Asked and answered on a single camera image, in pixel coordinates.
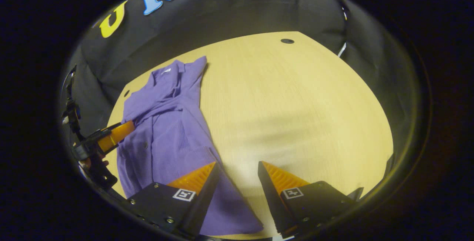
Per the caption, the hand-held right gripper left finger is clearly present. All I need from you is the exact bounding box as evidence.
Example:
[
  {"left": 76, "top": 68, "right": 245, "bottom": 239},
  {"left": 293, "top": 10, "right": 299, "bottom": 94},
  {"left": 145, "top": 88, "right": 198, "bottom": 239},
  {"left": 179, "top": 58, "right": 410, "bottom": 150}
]
[{"left": 127, "top": 161, "right": 221, "bottom": 236}]

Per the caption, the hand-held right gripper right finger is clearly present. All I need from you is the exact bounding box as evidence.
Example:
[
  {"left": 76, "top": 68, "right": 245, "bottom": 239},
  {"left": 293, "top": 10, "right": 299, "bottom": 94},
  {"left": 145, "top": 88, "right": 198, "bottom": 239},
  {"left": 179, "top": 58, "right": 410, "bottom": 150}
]
[{"left": 257, "top": 161, "right": 358, "bottom": 239}]

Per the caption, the purple polo shirt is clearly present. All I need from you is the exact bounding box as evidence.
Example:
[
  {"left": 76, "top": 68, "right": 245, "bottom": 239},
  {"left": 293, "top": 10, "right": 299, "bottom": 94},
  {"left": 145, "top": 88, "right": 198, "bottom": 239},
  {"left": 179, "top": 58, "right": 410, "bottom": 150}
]
[{"left": 117, "top": 56, "right": 264, "bottom": 236}]

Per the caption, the black backdrop cloth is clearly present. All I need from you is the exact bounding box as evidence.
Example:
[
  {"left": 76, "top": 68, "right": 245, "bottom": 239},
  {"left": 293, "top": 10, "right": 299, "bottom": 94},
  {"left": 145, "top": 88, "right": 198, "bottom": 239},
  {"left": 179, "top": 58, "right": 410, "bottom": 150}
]
[{"left": 61, "top": 0, "right": 419, "bottom": 197}]

